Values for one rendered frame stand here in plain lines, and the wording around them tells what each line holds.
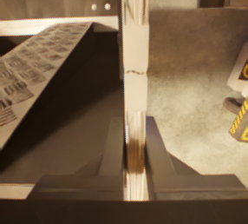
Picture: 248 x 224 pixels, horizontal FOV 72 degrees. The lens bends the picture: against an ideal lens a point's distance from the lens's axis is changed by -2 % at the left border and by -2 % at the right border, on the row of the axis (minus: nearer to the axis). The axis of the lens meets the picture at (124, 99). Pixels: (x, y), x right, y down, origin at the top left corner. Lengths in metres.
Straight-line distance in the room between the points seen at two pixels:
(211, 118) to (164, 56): 0.57
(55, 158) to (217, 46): 1.08
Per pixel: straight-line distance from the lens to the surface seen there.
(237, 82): 1.15
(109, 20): 0.87
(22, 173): 0.23
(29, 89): 0.36
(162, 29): 1.06
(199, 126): 1.36
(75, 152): 0.24
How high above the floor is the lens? 1.04
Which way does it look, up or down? 64 degrees down
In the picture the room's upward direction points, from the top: 177 degrees counter-clockwise
